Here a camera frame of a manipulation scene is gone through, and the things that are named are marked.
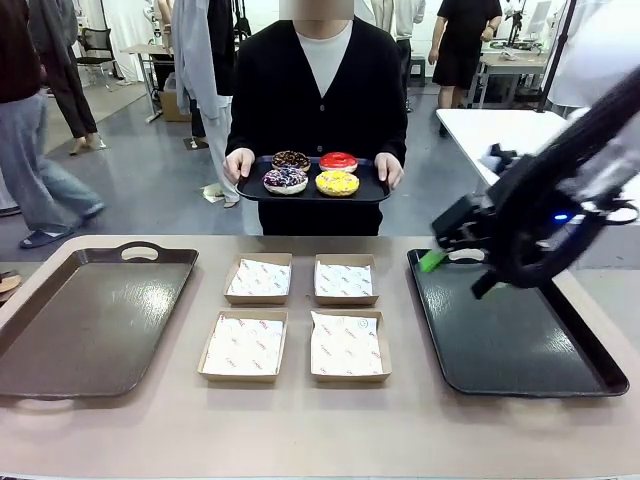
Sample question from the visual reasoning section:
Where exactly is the person in grey-blue shirt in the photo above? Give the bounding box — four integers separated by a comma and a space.
171, 0, 242, 209

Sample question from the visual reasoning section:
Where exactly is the cardboard box on floor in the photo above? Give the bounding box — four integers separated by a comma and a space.
158, 73, 192, 123

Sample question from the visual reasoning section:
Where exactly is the cardboard box with smile paper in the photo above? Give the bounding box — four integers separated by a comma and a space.
226, 258, 292, 297

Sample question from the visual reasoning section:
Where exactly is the person in white top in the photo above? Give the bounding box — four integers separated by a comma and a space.
369, 0, 427, 114

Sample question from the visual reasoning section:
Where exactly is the person in black cardigan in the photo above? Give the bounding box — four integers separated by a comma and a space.
222, 0, 409, 236

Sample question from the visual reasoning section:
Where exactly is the brown tray with handles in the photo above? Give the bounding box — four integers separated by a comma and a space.
0, 241, 200, 401

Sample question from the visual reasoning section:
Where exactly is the black tray with handles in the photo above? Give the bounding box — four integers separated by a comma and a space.
406, 247, 630, 399

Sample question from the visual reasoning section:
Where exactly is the red glazed donut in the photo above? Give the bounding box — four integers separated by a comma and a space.
318, 151, 360, 174

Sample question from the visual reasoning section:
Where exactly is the black stand pole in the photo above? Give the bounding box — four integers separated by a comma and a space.
536, 0, 579, 114

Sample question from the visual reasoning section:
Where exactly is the person's left hand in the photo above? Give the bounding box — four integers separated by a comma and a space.
373, 152, 405, 190

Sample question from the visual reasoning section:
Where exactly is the person in blue jeans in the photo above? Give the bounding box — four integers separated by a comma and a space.
0, 0, 106, 250

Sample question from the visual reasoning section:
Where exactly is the light wooden desk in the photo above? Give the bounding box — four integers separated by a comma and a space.
119, 43, 174, 125

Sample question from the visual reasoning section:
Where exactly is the person's right hand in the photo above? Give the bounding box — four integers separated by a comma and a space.
222, 148, 257, 185

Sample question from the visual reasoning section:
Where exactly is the kraft paper food box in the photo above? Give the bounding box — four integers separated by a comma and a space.
223, 252, 293, 306
313, 253, 380, 307
197, 309, 290, 384
309, 309, 393, 385

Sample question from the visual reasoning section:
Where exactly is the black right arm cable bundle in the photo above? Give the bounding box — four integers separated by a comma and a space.
499, 64, 640, 292

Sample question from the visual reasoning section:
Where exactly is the yellow sprinkled donut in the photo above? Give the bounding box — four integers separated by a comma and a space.
314, 170, 361, 198

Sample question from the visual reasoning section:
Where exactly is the person in black shorts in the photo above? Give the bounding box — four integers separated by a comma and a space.
428, 0, 504, 110

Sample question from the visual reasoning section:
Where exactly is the white table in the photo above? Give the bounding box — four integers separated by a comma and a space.
435, 107, 591, 194

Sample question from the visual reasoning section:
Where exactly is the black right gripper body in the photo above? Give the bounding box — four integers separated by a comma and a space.
481, 155, 582, 272

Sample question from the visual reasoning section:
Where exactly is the purple sprinkled donut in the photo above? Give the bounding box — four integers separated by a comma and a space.
262, 167, 309, 196

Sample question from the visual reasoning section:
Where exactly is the wooden workbench table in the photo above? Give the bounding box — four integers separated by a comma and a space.
478, 49, 551, 109

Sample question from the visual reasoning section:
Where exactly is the person in black trousers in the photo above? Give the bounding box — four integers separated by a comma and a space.
27, 0, 109, 156

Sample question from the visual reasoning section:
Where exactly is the black office chair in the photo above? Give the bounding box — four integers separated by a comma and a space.
74, 27, 125, 81

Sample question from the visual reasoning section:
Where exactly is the chocolate sprinkled donut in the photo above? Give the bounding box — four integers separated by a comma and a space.
271, 150, 312, 173

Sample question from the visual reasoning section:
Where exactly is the black rimmed serving tray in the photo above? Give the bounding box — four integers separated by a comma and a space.
235, 155, 393, 204

